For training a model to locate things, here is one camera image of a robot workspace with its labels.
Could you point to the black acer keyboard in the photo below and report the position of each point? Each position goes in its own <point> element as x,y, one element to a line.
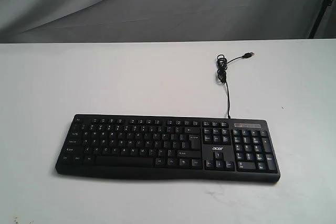
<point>163,147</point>

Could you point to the black tripod stand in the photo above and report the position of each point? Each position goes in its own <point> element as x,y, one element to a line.
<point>324,5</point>

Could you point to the grey backdrop cloth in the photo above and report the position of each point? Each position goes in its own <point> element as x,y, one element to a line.
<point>64,21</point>

